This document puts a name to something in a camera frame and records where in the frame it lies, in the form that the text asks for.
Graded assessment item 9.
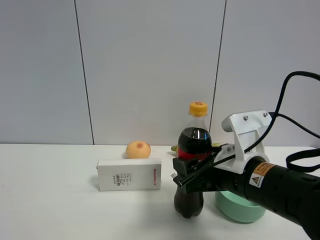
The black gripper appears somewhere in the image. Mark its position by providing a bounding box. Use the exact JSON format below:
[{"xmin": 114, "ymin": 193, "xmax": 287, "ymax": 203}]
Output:
[{"xmin": 172, "ymin": 147, "xmax": 250, "ymax": 199}]

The cola bottle with yellow cap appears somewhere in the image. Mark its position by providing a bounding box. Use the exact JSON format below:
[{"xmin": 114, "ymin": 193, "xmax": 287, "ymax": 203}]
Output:
[{"xmin": 174, "ymin": 101, "xmax": 212, "ymax": 219}]

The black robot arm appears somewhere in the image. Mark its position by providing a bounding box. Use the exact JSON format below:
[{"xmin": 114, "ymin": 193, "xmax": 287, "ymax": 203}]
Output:
[{"xmin": 172, "ymin": 144, "xmax": 320, "ymax": 240}]

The corn cob with green husk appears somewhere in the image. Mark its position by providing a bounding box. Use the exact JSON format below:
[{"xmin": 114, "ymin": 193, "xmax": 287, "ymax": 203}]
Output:
[{"xmin": 170, "ymin": 143, "xmax": 223, "ymax": 154}]

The white cardboard box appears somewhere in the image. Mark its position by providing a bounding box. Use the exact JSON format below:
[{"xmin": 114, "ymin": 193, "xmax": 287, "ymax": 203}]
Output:
[{"xmin": 96, "ymin": 158, "xmax": 162, "ymax": 192}]

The orange peach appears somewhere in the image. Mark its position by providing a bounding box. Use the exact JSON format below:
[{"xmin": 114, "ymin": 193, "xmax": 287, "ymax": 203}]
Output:
[{"xmin": 125, "ymin": 140, "xmax": 151, "ymax": 159}]

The green plastic bowl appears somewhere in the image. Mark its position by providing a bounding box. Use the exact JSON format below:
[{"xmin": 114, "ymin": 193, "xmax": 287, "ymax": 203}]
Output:
[{"xmin": 215, "ymin": 191, "xmax": 266, "ymax": 224}]

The black cable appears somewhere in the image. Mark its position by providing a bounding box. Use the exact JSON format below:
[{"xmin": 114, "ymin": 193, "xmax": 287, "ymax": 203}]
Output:
[{"xmin": 243, "ymin": 71, "xmax": 320, "ymax": 173}]

